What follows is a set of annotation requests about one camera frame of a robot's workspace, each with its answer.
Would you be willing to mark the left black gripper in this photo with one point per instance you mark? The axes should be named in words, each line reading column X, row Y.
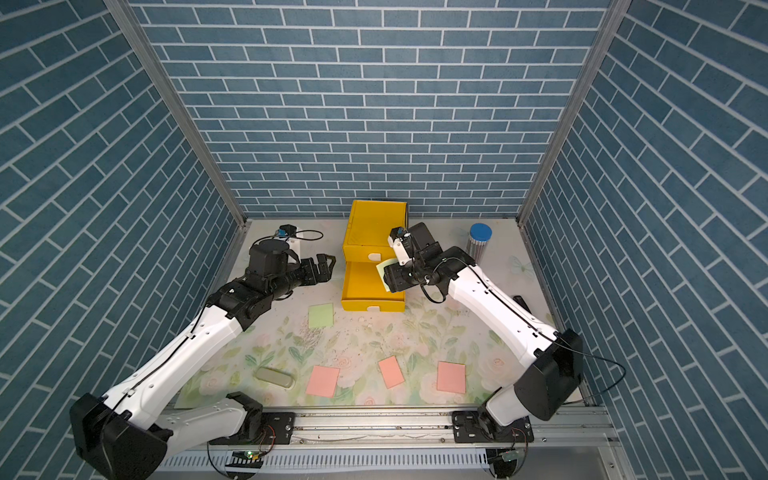
column 325, row 272

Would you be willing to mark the translucent green eraser block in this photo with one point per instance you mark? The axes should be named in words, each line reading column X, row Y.
column 274, row 377

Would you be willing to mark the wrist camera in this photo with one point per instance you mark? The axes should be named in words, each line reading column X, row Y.
column 288, row 233
column 401, row 242

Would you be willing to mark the right pink sticky note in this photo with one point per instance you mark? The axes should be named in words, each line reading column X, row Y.
column 451, row 377

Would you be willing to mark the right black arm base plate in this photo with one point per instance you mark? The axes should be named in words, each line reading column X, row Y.
column 477, row 426

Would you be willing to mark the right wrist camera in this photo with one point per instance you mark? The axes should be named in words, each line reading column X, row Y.
column 401, row 242

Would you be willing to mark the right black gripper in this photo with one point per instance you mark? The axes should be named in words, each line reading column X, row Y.
column 396, row 278

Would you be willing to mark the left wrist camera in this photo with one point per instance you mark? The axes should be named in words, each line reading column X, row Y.
column 288, row 233

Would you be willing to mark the pink sticky note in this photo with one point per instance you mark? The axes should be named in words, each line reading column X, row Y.
column 451, row 377
column 322, row 381
column 391, row 372

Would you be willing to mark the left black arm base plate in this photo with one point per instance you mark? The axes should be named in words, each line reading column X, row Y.
column 273, row 428

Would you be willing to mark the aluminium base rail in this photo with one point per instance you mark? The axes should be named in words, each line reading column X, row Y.
column 358, row 427

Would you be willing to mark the black stapler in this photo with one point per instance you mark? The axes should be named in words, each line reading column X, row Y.
column 520, row 300

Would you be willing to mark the middle pink sticky note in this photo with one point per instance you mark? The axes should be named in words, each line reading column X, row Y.
column 391, row 372

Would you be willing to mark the left pink sticky note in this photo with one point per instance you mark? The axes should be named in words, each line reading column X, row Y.
column 322, row 381

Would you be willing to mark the yellow three-drawer cabinet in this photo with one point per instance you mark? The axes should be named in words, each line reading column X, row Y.
column 365, row 246

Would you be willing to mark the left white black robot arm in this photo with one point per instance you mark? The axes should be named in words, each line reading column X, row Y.
column 125, row 432

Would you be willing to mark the blue-capped striped cylinder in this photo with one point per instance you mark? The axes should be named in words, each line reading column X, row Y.
column 479, row 236

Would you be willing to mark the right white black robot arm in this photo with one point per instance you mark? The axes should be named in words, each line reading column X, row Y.
column 552, row 360

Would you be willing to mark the green sticky note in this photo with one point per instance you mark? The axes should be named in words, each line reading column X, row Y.
column 383, row 265
column 321, row 316

